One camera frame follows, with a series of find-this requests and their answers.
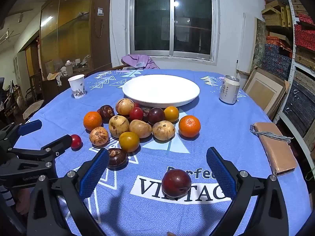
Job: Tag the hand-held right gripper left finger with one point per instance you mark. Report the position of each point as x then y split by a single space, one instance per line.
94 173

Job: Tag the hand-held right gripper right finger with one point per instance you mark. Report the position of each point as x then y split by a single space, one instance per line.
220 174

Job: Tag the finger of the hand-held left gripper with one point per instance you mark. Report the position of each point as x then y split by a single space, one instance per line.
29 127
59 145

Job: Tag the orange-tan striped fruit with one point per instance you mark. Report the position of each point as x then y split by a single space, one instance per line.
99 136

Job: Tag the orange mandarin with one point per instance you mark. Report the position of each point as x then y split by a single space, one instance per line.
92 121
189 126

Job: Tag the red plum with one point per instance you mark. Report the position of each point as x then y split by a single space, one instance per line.
176 182

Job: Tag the yellow round fruit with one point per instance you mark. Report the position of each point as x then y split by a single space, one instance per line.
129 141
171 113

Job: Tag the tan speckled fruit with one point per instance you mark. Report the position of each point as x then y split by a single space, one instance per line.
163 130
125 106
140 128
118 125

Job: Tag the white plate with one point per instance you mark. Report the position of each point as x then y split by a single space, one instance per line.
160 88

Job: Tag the person's left forearm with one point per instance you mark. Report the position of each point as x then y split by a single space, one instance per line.
6 196

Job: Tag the person's left hand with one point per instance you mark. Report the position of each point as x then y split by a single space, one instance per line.
22 201

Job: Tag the woven oval tray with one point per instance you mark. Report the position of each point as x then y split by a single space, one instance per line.
33 109

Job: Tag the blue printed tablecloth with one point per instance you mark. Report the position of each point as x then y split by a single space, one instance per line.
221 132

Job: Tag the white paper cup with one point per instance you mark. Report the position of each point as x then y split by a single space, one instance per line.
77 86

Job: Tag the brown flat box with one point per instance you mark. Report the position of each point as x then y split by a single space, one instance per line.
279 153

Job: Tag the beige beverage can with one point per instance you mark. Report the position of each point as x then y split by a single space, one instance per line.
229 91

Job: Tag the wooden chair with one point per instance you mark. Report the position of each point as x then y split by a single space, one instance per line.
115 67

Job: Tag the stack of dark grey boxes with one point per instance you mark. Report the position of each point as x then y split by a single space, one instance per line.
299 103

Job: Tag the wooden glass cabinet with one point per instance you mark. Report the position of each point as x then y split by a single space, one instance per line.
73 24

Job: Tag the purple cloth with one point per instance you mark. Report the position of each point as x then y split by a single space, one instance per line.
140 61

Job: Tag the stack of blue patterned boxes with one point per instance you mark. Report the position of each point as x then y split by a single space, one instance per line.
278 57

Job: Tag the white board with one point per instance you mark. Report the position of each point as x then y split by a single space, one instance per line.
242 41

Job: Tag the marbled panel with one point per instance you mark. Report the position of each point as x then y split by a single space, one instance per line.
259 41

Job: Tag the white metal shelf rack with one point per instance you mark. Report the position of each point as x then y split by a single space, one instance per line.
292 41

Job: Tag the sliding glass window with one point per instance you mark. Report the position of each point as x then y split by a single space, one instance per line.
152 22

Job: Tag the stack of red patterned boxes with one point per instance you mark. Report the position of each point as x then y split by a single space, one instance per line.
305 34

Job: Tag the stack of woven yellow boxes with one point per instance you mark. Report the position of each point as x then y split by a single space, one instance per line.
275 14

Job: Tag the wooden picture frame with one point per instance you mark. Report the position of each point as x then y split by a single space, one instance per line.
263 91

